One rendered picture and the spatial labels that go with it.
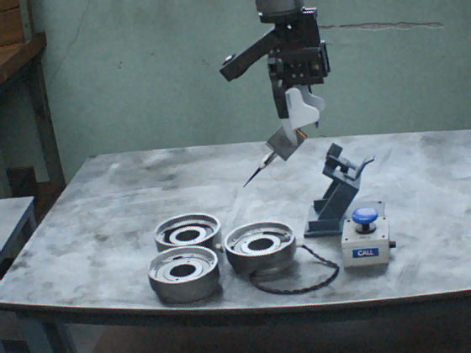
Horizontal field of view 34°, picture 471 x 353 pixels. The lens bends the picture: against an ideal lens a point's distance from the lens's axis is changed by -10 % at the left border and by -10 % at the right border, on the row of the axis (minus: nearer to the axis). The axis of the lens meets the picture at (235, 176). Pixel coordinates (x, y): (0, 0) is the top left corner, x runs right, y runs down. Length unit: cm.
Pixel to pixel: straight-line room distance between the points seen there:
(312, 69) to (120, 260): 43
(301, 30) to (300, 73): 7
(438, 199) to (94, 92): 187
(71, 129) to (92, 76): 23
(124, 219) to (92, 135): 164
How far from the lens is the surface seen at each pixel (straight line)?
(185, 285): 119
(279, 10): 123
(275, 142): 131
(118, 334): 163
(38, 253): 145
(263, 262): 122
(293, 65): 126
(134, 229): 145
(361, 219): 121
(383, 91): 286
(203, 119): 297
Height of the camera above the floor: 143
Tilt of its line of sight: 24 degrees down
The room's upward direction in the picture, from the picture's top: 9 degrees counter-clockwise
